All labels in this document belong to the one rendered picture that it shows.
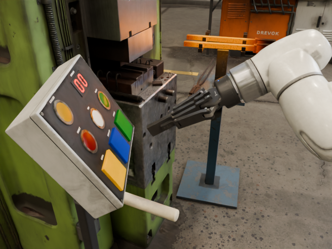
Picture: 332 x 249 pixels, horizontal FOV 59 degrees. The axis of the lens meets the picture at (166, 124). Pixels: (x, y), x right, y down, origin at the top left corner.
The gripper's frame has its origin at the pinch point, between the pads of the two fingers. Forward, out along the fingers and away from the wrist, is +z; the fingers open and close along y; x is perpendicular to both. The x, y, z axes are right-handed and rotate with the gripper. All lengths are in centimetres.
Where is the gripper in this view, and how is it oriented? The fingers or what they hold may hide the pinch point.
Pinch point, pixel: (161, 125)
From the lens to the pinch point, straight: 75.1
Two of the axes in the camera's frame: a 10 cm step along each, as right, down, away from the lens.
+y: -0.1, -5.2, 8.5
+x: -5.0, -7.3, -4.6
